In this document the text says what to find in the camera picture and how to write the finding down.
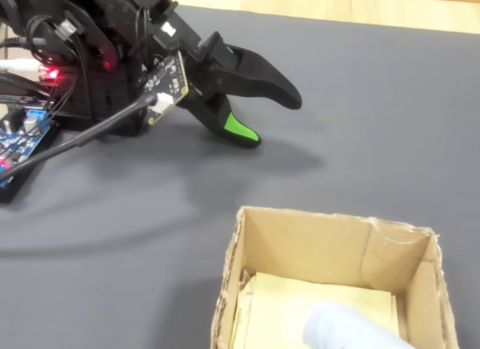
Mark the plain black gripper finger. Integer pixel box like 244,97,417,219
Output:
211,44,303,111

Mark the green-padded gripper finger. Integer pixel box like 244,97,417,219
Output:
177,87,263,150

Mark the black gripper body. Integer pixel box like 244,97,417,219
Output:
151,1,230,99

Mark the open cardboard box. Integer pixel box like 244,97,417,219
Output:
209,205,461,349

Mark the wide grey table mat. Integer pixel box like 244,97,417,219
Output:
0,2,480,349

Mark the pale yellow paper sheet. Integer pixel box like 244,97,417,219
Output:
229,271,401,349

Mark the blue controller circuit board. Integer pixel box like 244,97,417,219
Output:
0,107,58,189

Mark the small black camera board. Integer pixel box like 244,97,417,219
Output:
142,51,190,126

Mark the thick black camera cable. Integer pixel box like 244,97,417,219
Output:
0,92,158,182

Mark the white USB cable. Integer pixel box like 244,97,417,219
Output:
0,58,43,74

